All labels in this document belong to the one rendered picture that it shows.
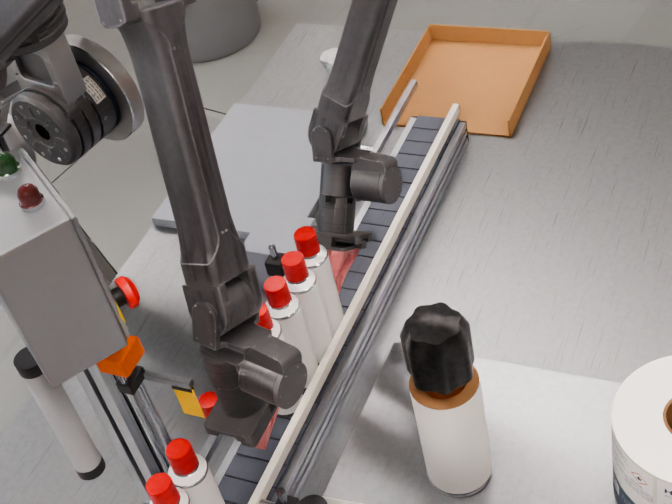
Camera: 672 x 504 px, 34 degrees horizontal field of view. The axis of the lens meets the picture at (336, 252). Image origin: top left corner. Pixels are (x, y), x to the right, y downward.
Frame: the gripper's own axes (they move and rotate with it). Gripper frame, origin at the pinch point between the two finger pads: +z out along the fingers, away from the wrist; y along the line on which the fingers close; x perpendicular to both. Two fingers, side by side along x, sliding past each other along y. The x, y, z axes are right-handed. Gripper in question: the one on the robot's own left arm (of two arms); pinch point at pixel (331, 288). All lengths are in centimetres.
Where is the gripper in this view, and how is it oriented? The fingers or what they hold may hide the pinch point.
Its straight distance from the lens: 172.4
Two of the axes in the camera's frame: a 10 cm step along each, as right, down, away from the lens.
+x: 4.0, -1.1, 9.1
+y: 9.2, 1.2, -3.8
